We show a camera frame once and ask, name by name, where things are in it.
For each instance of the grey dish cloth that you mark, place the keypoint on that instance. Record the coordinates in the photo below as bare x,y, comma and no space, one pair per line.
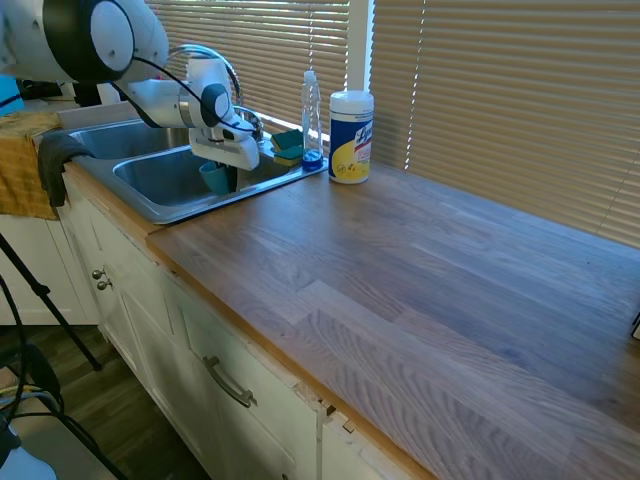
55,160

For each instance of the wide tan window blind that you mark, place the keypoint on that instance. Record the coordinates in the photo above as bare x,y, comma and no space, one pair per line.
510,110
260,50

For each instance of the chrome sink side sprayer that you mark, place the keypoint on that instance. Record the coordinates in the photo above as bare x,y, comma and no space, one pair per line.
252,120

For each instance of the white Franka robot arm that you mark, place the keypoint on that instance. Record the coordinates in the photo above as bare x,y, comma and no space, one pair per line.
75,40

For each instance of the white kitchen cabinet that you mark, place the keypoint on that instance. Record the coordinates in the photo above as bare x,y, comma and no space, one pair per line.
175,350

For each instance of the clear Dawn dish soap bottle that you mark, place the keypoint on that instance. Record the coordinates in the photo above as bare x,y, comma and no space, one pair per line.
311,120

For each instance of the yellow patterned towel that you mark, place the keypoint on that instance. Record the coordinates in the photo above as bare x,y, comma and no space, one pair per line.
20,165

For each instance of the stainless steel double sink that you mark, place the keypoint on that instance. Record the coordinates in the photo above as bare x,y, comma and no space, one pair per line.
160,185

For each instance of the round metal cabinet knob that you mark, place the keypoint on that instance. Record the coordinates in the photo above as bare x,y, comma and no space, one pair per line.
98,274
104,285

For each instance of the black tripod leg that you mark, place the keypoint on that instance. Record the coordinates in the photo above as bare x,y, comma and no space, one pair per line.
45,300

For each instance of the Lysol wipes canister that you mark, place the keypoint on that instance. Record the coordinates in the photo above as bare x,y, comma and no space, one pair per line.
351,140

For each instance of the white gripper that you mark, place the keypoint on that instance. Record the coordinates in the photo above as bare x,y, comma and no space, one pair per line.
225,147

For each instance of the white window frame post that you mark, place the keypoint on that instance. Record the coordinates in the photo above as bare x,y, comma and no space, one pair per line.
361,50

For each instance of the chrome kitchen faucet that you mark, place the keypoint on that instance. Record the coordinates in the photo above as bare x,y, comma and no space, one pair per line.
230,65

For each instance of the teal ceramic mug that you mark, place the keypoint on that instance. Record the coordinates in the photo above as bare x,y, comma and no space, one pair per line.
215,177

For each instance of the yellow green sponge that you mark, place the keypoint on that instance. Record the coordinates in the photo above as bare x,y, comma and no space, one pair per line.
286,140
289,157

